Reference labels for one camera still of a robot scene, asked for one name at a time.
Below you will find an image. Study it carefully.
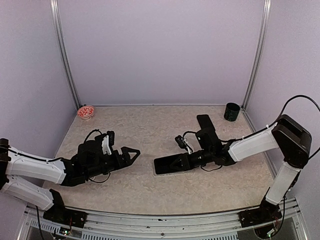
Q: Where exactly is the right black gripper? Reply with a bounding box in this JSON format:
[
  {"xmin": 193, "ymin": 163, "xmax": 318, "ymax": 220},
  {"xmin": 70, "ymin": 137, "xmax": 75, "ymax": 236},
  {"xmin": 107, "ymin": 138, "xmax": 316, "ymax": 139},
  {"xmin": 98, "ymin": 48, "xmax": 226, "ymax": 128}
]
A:
[{"xmin": 170, "ymin": 147, "xmax": 214, "ymax": 171}]

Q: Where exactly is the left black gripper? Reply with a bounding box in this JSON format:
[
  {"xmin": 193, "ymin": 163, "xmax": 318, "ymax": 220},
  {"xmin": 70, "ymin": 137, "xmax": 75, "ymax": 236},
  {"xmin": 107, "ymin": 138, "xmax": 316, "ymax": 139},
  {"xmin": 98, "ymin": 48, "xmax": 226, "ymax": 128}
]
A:
[{"xmin": 85, "ymin": 146, "xmax": 140, "ymax": 179}]

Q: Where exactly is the teal-edged smartphone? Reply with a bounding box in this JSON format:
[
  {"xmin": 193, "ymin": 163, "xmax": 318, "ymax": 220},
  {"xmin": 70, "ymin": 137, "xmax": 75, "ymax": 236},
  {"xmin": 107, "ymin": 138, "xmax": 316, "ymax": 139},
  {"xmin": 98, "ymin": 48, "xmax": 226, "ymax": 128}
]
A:
[{"xmin": 153, "ymin": 155, "xmax": 183, "ymax": 176}]

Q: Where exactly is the clear magsafe case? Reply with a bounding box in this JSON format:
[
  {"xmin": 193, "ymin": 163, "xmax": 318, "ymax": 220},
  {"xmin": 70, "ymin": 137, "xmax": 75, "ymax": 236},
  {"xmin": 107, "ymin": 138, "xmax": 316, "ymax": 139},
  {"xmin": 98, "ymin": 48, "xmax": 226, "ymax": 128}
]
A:
[{"xmin": 154, "ymin": 159, "xmax": 191, "ymax": 176}]

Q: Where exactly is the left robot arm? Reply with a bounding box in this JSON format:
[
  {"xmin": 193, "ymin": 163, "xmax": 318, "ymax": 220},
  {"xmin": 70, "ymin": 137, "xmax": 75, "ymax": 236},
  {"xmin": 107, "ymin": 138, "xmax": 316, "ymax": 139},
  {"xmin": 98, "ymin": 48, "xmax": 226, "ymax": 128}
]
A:
[{"xmin": 0, "ymin": 131, "xmax": 141, "ymax": 223}]

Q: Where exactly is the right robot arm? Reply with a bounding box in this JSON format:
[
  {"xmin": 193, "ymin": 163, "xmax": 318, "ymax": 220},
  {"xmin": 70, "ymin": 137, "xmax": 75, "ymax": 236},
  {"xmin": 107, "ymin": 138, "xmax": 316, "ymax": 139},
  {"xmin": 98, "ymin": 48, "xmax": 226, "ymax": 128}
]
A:
[{"xmin": 163, "ymin": 114, "xmax": 312, "ymax": 222}]

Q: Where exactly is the red white patterned bowl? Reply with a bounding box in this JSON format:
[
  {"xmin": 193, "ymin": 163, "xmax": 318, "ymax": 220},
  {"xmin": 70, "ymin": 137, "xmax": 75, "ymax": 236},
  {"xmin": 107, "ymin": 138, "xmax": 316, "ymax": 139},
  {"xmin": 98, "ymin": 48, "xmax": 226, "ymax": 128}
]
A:
[{"xmin": 77, "ymin": 105, "xmax": 95, "ymax": 120}]

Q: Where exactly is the dark green cup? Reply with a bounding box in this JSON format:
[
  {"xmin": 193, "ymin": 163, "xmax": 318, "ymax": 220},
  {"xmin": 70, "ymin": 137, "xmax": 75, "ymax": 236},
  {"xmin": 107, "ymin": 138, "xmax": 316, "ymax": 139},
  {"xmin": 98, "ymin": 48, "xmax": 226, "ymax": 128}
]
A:
[{"xmin": 223, "ymin": 102, "xmax": 241, "ymax": 122}]

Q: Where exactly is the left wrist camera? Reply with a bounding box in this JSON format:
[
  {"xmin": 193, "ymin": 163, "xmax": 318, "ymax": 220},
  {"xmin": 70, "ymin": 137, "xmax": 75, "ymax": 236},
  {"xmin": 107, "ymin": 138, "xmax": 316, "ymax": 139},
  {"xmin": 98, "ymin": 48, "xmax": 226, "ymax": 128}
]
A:
[{"xmin": 101, "ymin": 131, "xmax": 115, "ymax": 156}]

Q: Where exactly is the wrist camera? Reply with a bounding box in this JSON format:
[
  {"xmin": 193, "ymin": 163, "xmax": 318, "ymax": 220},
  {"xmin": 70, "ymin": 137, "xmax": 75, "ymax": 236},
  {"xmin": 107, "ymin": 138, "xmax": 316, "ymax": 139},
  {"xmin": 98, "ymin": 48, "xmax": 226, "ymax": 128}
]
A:
[
  {"xmin": 101, "ymin": 131, "xmax": 115, "ymax": 156},
  {"xmin": 174, "ymin": 135, "xmax": 194, "ymax": 154}
]

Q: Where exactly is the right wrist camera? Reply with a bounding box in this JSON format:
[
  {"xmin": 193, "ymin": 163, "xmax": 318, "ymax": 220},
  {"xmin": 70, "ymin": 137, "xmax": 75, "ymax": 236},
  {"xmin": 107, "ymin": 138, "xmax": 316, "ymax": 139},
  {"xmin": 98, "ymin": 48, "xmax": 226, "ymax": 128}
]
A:
[{"xmin": 174, "ymin": 135, "xmax": 194, "ymax": 154}]

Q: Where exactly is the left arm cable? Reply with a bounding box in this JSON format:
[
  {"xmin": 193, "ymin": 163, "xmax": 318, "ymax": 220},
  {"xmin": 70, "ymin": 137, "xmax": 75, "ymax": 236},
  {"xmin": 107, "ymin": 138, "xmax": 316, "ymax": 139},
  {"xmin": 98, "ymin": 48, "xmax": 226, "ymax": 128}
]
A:
[{"xmin": 83, "ymin": 128, "xmax": 103, "ymax": 145}]

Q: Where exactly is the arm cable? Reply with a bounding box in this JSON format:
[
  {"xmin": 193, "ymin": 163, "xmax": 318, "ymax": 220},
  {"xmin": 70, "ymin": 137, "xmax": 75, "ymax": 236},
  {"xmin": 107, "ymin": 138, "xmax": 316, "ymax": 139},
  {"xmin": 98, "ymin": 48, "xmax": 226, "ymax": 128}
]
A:
[
  {"xmin": 83, "ymin": 128, "xmax": 103, "ymax": 145},
  {"xmin": 281, "ymin": 94, "xmax": 320, "ymax": 160}
]

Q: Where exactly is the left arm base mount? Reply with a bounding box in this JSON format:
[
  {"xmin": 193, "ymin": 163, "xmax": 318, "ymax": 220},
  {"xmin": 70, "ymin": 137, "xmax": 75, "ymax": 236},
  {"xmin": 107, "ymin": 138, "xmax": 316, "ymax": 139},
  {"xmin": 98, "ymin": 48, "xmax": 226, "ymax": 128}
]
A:
[{"xmin": 43, "ymin": 189, "xmax": 88, "ymax": 228}]

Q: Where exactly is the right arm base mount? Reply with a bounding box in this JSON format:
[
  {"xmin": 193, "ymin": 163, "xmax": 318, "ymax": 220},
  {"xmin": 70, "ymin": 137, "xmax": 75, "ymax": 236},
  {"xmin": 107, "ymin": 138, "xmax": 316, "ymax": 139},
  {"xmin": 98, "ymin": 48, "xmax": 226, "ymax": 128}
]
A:
[{"xmin": 238, "ymin": 197, "xmax": 282, "ymax": 228}]

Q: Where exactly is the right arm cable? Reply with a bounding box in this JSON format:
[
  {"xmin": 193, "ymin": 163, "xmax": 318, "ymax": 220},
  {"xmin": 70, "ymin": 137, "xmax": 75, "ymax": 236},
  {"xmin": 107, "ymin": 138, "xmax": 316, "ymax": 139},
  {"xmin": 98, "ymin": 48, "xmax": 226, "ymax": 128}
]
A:
[{"xmin": 281, "ymin": 94, "xmax": 320, "ymax": 160}]

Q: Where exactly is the front aluminium rail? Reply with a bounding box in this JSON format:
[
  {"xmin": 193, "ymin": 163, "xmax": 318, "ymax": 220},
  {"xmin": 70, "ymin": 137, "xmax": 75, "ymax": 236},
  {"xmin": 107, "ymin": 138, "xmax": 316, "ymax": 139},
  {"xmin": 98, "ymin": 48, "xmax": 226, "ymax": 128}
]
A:
[{"xmin": 17, "ymin": 199, "xmax": 308, "ymax": 240}]

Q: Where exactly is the left aluminium frame post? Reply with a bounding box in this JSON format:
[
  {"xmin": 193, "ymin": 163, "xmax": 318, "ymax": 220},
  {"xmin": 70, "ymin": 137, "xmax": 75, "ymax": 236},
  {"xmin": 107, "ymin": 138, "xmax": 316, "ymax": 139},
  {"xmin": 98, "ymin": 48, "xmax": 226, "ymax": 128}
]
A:
[{"xmin": 50, "ymin": 0, "xmax": 81, "ymax": 110}]

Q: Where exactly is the aluminium frame post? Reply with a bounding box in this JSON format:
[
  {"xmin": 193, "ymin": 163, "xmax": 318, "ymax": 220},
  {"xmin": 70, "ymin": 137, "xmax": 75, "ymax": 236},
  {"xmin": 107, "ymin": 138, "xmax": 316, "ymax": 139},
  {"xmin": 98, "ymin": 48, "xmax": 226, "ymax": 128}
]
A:
[
  {"xmin": 242, "ymin": 0, "xmax": 272, "ymax": 111},
  {"xmin": 50, "ymin": 0, "xmax": 81, "ymax": 110}
]

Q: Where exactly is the right aluminium frame post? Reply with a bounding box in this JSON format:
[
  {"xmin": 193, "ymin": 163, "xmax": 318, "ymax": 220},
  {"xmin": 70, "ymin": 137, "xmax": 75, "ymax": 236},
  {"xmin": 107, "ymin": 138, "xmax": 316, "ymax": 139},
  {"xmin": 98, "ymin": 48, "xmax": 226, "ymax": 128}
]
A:
[{"xmin": 242, "ymin": 0, "xmax": 272, "ymax": 111}]

